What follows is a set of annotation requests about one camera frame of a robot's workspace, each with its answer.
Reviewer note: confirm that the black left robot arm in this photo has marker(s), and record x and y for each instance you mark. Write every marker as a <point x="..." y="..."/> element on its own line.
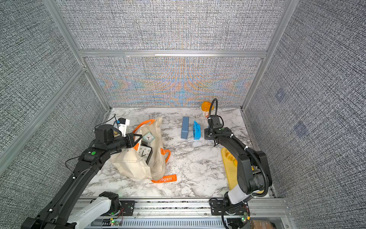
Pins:
<point x="56" y="214"/>

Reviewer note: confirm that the blue round whale alarm clock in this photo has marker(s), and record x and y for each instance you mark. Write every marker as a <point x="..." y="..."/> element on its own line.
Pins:
<point x="196" y="131"/>

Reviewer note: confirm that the black square alarm clock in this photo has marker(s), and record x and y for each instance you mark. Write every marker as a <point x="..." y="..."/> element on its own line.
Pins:
<point x="145" y="152"/>

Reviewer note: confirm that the yellow cutting board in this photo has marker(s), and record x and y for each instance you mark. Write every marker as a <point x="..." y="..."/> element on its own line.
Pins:
<point x="230" y="164"/>

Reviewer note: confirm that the cup with orange lid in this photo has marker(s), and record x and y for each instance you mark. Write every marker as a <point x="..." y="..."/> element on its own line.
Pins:
<point x="206" y="108"/>

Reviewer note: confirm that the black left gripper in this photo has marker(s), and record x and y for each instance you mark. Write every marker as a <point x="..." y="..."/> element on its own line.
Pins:
<point x="131" y="142"/>

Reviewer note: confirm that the beige canvas tote bag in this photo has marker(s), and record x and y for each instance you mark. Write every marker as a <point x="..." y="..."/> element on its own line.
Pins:
<point x="130" y="164"/>

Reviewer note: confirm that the mint green square alarm clock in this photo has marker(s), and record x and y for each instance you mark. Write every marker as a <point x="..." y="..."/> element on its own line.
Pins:
<point x="148" y="138"/>

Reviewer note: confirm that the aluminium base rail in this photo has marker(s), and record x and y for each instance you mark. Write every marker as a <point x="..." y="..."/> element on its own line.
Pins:
<point x="196" y="213"/>

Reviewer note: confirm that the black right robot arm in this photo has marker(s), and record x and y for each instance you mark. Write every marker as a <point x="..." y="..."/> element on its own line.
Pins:
<point x="248" y="186"/>

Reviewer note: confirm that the blue-grey rectangular alarm clock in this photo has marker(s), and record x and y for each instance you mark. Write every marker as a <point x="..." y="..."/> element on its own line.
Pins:
<point x="185" y="128"/>

